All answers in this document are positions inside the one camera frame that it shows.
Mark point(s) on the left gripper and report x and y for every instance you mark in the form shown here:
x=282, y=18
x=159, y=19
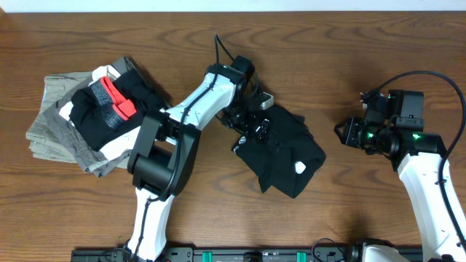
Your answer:
x=253, y=127

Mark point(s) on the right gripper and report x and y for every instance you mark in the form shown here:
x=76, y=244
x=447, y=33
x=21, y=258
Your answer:
x=354, y=124

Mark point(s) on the black t-shirt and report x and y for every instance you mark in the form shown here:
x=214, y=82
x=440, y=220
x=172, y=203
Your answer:
x=288, y=158

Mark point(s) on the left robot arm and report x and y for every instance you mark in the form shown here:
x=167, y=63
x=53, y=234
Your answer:
x=165, y=150

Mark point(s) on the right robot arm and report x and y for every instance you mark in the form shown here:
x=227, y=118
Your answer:
x=393, y=127

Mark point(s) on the red grey folded garment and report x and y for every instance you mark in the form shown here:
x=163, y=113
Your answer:
x=115, y=108

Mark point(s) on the grey folded shorts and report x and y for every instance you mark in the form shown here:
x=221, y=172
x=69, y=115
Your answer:
x=72, y=141

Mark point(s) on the black folded garment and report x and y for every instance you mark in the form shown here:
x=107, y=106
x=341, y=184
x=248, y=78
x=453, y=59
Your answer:
x=88, y=120

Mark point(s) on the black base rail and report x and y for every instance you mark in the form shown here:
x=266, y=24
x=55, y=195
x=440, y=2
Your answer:
x=187, y=254

